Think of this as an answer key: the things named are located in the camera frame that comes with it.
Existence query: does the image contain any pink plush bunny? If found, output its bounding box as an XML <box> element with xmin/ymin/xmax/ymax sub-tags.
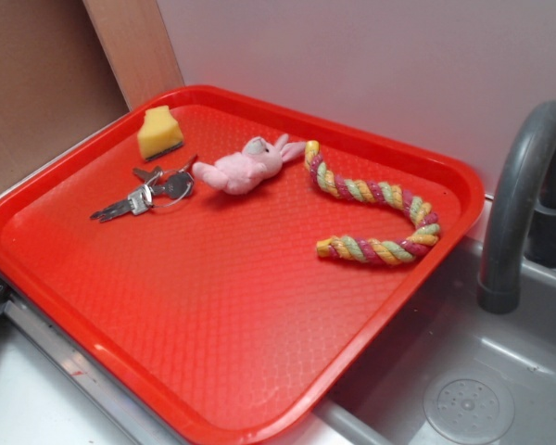
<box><xmin>192</xmin><ymin>134</ymin><xmax>307</xmax><ymax>196</ymax></box>

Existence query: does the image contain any red plastic tray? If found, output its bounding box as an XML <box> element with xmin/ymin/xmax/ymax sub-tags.
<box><xmin>0</xmin><ymin>86</ymin><xmax>484</xmax><ymax>444</ymax></box>

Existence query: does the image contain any silver key bunch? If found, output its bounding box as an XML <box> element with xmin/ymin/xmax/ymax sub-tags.
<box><xmin>89</xmin><ymin>155</ymin><xmax>197</xmax><ymax>223</ymax></box>

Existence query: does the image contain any yellow sponge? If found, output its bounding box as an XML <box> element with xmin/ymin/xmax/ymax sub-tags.
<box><xmin>137</xmin><ymin>106</ymin><xmax>184</xmax><ymax>161</ymax></box>

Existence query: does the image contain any grey plastic sink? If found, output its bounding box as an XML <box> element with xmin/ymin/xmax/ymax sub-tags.
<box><xmin>313</xmin><ymin>236</ymin><xmax>556</xmax><ymax>445</ymax></box>

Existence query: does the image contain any grey plastic faucet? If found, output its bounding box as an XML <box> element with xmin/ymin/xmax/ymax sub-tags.
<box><xmin>477</xmin><ymin>100</ymin><xmax>556</xmax><ymax>314</ymax></box>

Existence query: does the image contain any multicoloured twisted rope toy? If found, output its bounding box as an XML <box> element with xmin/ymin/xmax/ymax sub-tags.
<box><xmin>304</xmin><ymin>141</ymin><xmax>441</xmax><ymax>267</ymax></box>

